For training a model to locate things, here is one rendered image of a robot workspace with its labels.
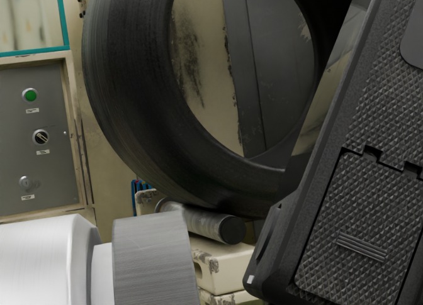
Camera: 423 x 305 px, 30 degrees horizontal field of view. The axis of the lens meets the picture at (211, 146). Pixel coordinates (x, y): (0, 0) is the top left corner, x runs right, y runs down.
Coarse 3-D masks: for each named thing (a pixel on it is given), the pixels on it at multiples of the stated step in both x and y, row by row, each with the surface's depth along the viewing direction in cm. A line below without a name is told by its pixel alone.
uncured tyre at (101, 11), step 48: (96, 0) 129; (144, 0) 118; (336, 0) 157; (96, 48) 125; (144, 48) 118; (96, 96) 131; (144, 96) 118; (144, 144) 122; (192, 144) 120; (288, 144) 156; (192, 192) 125; (240, 192) 124
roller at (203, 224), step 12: (168, 204) 150; (180, 204) 145; (192, 216) 134; (204, 216) 129; (216, 216) 125; (228, 216) 122; (192, 228) 134; (204, 228) 128; (216, 228) 122; (228, 228) 121; (240, 228) 122; (228, 240) 121; (240, 240) 122
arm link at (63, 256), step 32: (32, 224) 14; (64, 224) 13; (0, 256) 12; (32, 256) 12; (64, 256) 12; (96, 256) 13; (0, 288) 12; (32, 288) 12; (64, 288) 12; (96, 288) 12
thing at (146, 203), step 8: (144, 192) 152; (152, 192) 153; (160, 192) 153; (136, 200) 153; (144, 200) 152; (152, 200) 153; (160, 200) 153; (168, 200) 154; (144, 208) 152; (152, 208) 153
